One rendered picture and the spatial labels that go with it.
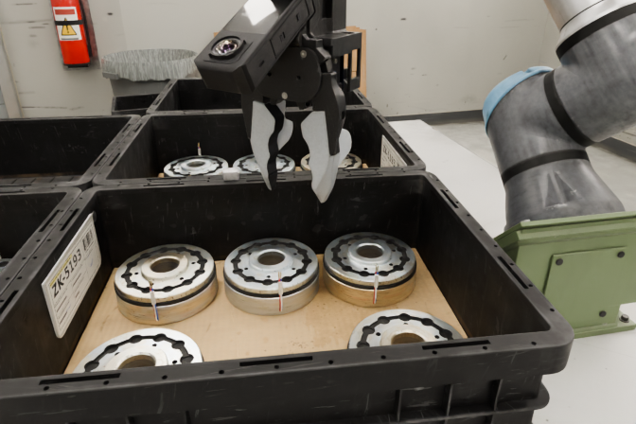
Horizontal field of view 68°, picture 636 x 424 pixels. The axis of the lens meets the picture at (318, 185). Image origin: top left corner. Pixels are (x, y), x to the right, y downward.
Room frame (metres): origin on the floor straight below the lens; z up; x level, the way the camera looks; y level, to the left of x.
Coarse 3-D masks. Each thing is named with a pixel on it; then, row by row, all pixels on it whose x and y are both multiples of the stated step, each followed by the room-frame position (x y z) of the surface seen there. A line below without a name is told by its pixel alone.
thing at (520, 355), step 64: (128, 192) 0.48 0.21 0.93; (448, 192) 0.47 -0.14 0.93; (0, 320) 0.26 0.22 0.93; (0, 384) 0.20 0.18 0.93; (64, 384) 0.20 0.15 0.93; (128, 384) 0.20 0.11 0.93; (192, 384) 0.21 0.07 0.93; (256, 384) 0.21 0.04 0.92; (320, 384) 0.22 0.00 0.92; (384, 384) 0.22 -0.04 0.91
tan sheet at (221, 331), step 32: (320, 256) 0.49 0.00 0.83; (416, 256) 0.49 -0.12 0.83; (320, 288) 0.43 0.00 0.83; (416, 288) 0.43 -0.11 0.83; (96, 320) 0.38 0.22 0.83; (128, 320) 0.38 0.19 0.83; (192, 320) 0.38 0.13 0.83; (224, 320) 0.38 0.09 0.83; (256, 320) 0.38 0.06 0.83; (288, 320) 0.38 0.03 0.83; (320, 320) 0.38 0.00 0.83; (352, 320) 0.38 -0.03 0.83; (448, 320) 0.38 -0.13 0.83; (224, 352) 0.33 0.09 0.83; (256, 352) 0.33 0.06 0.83; (288, 352) 0.33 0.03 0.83
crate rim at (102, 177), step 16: (208, 112) 0.79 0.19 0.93; (224, 112) 0.79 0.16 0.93; (240, 112) 0.79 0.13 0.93; (288, 112) 0.80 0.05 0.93; (304, 112) 0.80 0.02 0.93; (352, 112) 0.81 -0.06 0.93; (368, 112) 0.81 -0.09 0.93; (144, 128) 0.72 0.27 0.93; (384, 128) 0.70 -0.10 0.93; (128, 144) 0.63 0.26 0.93; (400, 144) 0.65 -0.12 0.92; (112, 160) 0.56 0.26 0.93; (416, 160) 0.56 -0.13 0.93; (96, 176) 0.51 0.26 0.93; (192, 176) 0.51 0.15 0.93; (208, 176) 0.51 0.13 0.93; (240, 176) 0.51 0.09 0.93; (256, 176) 0.51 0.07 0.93
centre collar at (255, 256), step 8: (264, 248) 0.45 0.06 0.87; (272, 248) 0.45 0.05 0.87; (280, 248) 0.45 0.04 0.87; (256, 256) 0.44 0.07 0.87; (288, 256) 0.44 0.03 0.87; (256, 264) 0.42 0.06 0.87; (280, 264) 0.42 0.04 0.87; (288, 264) 0.42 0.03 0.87; (256, 272) 0.42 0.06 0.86; (264, 272) 0.41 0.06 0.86; (272, 272) 0.41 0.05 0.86
